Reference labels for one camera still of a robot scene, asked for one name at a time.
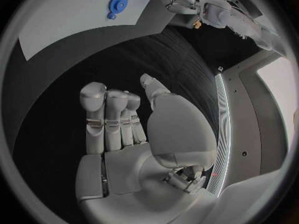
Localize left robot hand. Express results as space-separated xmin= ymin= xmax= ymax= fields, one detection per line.
xmin=154 ymin=0 xmax=201 ymax=15

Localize white task board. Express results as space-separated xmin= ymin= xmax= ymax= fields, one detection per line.
xmin=17 ymin=0 xmax=165 ymax=62

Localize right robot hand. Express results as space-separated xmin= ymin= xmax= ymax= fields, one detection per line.
xmin=75 ymin=73 xmax=218 ymax=224

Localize blue gear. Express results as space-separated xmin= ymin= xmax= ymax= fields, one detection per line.
xmin=108 ymin=0 xmax=130 ymax=14

